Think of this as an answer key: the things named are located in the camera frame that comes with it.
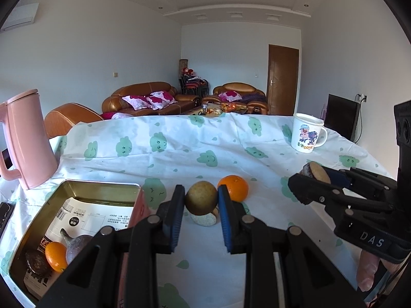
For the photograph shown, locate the dark purple passion fruit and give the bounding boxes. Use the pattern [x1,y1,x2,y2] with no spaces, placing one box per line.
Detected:
[60,228,93,264]

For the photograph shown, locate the orange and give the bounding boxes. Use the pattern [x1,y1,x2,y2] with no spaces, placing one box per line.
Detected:
[45,242,68,273]
[217,175,249,202]

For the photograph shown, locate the dark brown round fruit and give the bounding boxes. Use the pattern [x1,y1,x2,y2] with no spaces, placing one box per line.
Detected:
[25,249,51,277]

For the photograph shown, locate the green-brown kiwi fruit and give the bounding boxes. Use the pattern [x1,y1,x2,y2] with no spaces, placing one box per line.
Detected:
[185,181,217,216]

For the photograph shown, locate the right hand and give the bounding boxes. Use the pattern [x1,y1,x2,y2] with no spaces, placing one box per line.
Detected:
[356,250,402,292]

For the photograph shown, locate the white cartoon mug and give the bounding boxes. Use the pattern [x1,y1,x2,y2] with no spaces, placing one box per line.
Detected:
[291,113,328,154]

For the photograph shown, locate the printed paper leaflet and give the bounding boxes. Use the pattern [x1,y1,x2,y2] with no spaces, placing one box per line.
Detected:
[24,197,133,300]

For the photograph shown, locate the black television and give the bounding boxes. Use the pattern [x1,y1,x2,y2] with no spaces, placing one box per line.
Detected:
[325,94,360,141]

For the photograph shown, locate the pink metal tin box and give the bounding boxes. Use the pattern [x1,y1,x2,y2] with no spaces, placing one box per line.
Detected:
[8,180,150,307]

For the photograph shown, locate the brown leather armchair sofa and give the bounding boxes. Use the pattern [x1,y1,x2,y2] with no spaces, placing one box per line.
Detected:
[202,82,269,115]

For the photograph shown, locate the white green patterned tablecloth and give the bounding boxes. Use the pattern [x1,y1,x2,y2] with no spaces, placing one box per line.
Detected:
[1,114,390,307]

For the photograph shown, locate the black smartphone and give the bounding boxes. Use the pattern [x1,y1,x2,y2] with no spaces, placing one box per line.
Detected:
[0,202,15,237]

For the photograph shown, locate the coffee table with items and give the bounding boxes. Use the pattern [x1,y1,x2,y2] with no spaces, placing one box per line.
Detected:
[185,102,248,118]

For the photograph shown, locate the pink electric kettle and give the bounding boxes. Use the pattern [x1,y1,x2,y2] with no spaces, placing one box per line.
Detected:
[1,89,59,190]

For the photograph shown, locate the brown wooden door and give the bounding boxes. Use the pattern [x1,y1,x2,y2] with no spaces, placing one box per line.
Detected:
[267,45,299,116]

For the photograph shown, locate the stacked chairs in corner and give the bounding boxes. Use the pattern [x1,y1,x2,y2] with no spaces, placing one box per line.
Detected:
[178,59,210,99]

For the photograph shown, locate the brown leather chair back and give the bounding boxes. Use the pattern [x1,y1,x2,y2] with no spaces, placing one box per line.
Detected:
[44,103,103,138]

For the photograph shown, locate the brown leather long sofa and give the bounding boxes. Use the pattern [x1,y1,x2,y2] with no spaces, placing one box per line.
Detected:
[102,81,201,116]

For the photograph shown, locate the white air conditioner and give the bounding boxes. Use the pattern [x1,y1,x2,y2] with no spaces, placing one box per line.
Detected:
[1,3,39,32]

